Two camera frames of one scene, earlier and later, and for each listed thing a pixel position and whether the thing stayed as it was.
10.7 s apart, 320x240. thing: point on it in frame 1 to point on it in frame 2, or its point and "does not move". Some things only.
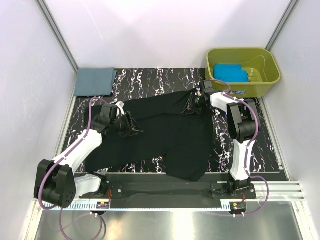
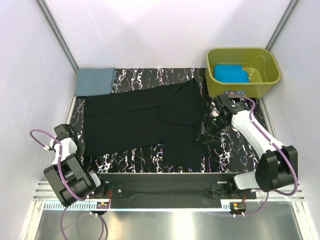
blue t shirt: [230, 73] does not move
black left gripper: [129, 124] to [81, 146]
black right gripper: [192, 102] to [208, 126]
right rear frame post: [282, 25] does not move
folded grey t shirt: [92, 82] does not move
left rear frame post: [52, 26] does not move
